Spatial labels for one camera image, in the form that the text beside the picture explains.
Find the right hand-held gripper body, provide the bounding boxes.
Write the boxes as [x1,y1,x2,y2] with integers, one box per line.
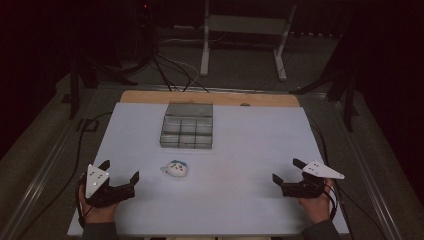
[280,160,346,200]

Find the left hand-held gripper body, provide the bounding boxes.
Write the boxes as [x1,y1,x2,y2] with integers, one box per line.
[84,163,137,209]

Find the white and blue plush toy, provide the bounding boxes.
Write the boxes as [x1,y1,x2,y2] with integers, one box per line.
[160,159,189,178]

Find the clear plastic compartment box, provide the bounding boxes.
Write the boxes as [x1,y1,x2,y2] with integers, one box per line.
[159,101,214,150]

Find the person's right hand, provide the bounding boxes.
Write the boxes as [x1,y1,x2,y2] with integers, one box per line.
[298,178,336,225]

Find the person's left hand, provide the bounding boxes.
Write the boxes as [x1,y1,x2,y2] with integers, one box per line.
[78,175,119,225]

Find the white table sheet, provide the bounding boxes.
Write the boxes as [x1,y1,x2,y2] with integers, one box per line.
[67,101,350,238]

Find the black stand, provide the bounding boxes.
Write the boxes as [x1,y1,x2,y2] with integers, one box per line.
[289,66,360,134]
[61,59,139,120]

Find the white metal stand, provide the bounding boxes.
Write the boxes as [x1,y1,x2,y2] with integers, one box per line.
[199,0,298,82]

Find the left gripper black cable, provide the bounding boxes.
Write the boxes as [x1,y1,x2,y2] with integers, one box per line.
[16,111,114,240]

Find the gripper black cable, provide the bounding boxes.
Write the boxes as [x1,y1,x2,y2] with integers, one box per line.
[16,111,114,240]
[304,113,389,240]

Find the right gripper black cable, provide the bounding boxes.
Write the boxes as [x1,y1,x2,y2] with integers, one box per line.
[304,113,389,240]

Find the metal floor rail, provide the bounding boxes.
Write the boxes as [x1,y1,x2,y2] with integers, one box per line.
[0,89,98,240]
[328,99,406,240]

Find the black floor cables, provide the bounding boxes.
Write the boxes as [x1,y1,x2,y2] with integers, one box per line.
[150,52,211,94]

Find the white floor cable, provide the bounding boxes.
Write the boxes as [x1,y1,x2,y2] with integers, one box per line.
[159,37,201,88]

